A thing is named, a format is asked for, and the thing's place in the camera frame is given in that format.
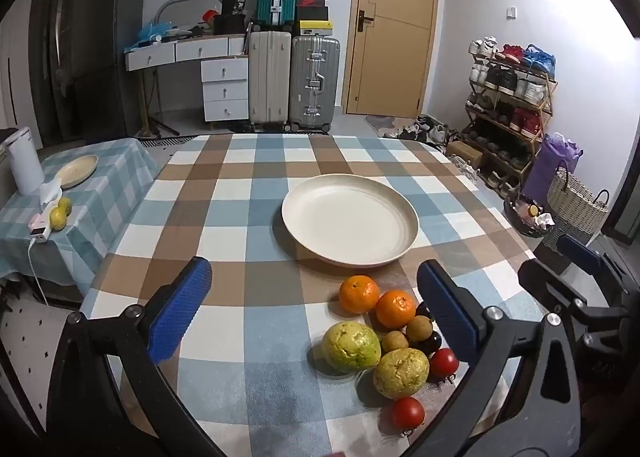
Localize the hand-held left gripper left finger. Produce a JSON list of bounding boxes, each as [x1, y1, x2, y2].
[[46, 256, 226, 457]]

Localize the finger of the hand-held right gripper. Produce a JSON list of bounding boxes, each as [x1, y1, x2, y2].
[[556, 234, 632, 295], [517, 259, 588, 318]]

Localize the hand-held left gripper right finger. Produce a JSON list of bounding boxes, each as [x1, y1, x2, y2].
[[400, 259, 583, 457]]

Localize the small brown round fruit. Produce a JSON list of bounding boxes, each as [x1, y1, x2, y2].
[[405, 315, 434, 343], [381, 330, 408, 353]]

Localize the red tomato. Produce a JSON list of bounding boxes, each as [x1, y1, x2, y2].
[[391, 397, 426, 435], [429, 348, 460, 385]]

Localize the yellowish guava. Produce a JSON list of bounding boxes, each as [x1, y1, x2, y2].
[[373, 348, 431, 400]]

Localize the green guava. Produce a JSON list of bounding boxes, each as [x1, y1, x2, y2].
[[321, 322, 382, 374]]

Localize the large cream plate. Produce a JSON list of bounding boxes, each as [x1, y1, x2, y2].
[[281, 174, 420, 268]]

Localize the orange mandarin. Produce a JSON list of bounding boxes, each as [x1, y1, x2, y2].
[[339, 275, 381, 315], [375, 289, 418, 330]]

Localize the dark basket with bottles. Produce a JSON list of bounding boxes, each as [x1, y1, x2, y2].
[[502, 192, 556, 238]]

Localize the purple bag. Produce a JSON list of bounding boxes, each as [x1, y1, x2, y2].
[[522, 133, 583, 203]]

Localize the pale blue checked cloth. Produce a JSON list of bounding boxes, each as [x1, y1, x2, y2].
[[0, 137, 160, 295]]

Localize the wooden shoe rack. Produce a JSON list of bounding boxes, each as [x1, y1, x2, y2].
[[462, 40, 558, 188]]

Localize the cardboard box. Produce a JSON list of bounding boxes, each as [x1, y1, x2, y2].
[[445, 140, 485, 169]]

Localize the white power strip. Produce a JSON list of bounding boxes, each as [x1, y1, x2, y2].
[[27, 214, 52, 243]]

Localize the small cream plate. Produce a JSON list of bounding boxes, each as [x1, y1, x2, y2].
[[56, 154, 99, 190]]

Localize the pile of loose shoes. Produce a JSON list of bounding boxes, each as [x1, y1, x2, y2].
[[384, 114, 451, 145]]

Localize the grey doormat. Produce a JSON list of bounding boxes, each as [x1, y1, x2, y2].
[[364, 114, 421, 138]]

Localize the white cylindrical kettle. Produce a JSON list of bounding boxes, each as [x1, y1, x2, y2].
[[5, 127, 45, 197]]

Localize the white desk with drawers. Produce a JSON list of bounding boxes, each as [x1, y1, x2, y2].
[[125, 32, 251, 130]]

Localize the cream suitcase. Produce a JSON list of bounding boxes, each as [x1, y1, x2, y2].
[[248, 30, 292, 133]]

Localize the wooden door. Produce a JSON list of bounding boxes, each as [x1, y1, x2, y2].
[[341, 0, 441, 117]]

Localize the grey refrigerator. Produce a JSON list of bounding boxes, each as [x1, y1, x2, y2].
[[70, 0, 146, 140]]

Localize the silver suitcase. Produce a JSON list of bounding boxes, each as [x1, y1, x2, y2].
[[289, 36, 342, 134]]

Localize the blue plastic bag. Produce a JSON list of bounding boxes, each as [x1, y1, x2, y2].
[[137, 20, 176, 43]]

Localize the black boxes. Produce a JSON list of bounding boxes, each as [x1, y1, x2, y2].
[[214, 0, 251, 36]]

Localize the stack of shoeboxes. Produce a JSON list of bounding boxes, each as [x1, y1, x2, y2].
[[295, 0, 335, 38]]

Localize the woven basket with handles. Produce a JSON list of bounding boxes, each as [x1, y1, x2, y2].
[[542, 162, 612, 250]]

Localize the white cable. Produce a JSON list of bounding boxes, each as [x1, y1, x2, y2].
[[27, 239, 51, 308]]

